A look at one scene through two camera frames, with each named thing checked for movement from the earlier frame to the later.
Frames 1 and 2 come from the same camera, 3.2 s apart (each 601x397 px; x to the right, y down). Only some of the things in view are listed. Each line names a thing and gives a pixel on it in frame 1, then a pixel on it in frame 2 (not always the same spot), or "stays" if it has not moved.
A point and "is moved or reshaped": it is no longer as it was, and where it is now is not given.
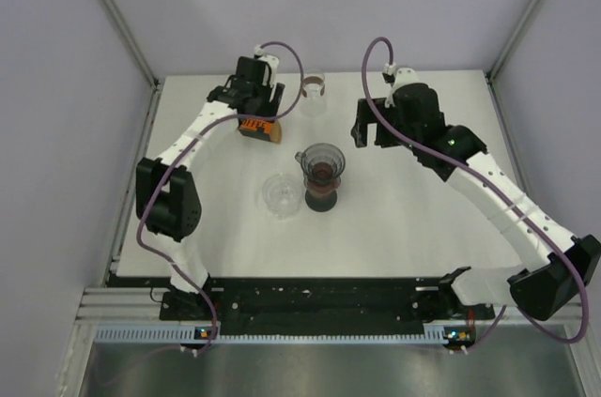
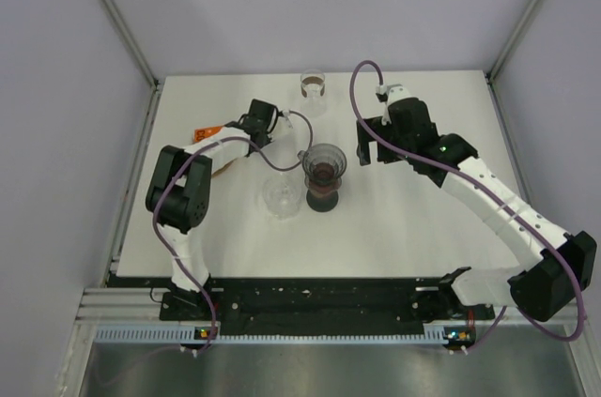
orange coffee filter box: [262, 129] is moved or reshaped
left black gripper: [266, 90] -> [267, 134]
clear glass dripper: [281, 194] stays
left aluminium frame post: [124, 27] stays
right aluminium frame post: [526, 14] stays
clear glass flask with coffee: [314, 103] stays
